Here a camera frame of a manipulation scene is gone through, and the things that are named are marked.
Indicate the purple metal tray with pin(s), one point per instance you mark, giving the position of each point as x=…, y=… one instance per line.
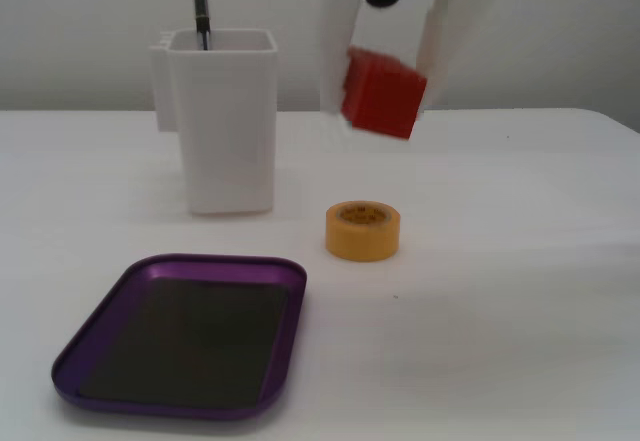
x=295, y=311

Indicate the black pen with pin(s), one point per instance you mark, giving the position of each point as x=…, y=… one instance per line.
x=201, y=6

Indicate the red cube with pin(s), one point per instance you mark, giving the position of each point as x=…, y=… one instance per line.
x=382, y=96

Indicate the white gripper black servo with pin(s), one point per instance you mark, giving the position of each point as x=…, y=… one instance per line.
x=336, y=36

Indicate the white plastic pen holder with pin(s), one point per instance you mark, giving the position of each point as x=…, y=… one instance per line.
x=227, y=136

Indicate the yellow tape roll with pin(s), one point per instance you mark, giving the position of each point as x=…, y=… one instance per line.
x=362, y=238

